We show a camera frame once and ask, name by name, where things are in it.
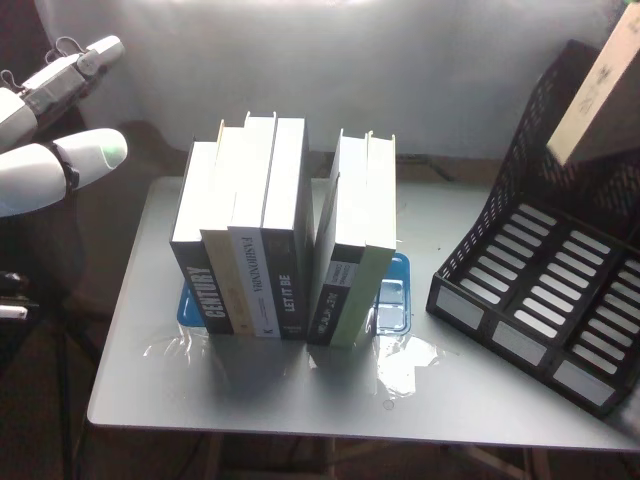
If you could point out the black LET IT BE book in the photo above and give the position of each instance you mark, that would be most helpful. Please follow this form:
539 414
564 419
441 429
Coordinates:
287 295

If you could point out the blue plastic tray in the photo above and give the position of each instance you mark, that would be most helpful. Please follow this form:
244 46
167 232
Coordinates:
395 295

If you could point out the black book with grey label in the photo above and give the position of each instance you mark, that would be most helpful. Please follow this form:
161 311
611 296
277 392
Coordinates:
330 310

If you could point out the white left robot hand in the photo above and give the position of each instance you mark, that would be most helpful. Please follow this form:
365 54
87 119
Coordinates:
35 175

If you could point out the black slotted file rack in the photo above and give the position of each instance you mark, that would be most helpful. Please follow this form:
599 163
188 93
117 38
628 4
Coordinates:
540 125

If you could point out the cream yellow book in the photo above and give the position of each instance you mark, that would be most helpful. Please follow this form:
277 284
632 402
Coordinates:
227 285

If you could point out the white backdrop curtain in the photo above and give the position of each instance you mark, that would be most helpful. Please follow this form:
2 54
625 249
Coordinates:
350 60

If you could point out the light green book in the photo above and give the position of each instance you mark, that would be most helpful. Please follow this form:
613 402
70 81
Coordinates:
360 300

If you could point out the black CENTURY book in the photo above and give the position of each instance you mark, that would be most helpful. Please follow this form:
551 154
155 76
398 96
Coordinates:
212 295

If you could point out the white FASHIONPEDIA book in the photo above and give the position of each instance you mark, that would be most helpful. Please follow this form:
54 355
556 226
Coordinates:
255 280

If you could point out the white beige book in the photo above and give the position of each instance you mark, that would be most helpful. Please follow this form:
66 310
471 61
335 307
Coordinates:
600 90

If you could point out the black tripod stand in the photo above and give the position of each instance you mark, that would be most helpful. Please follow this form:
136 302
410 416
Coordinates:
65 400

